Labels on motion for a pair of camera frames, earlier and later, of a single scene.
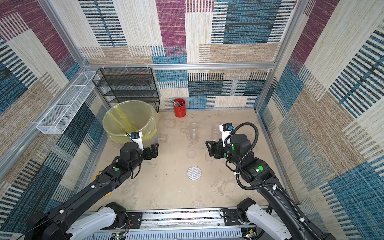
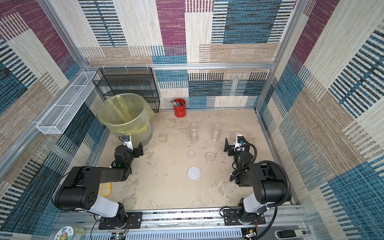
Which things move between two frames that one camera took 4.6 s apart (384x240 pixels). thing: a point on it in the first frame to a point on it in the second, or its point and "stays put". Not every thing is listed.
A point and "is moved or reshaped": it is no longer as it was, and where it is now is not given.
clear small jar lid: x=191 y=154 stays put
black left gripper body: x=147 y=155 to x=136 y=154
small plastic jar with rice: x=194 y=134 stays put
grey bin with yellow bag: x=132 y=116 is moved or reshaped
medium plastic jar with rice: x=216 y=134 stays put
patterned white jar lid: x=194 y=172 stays put
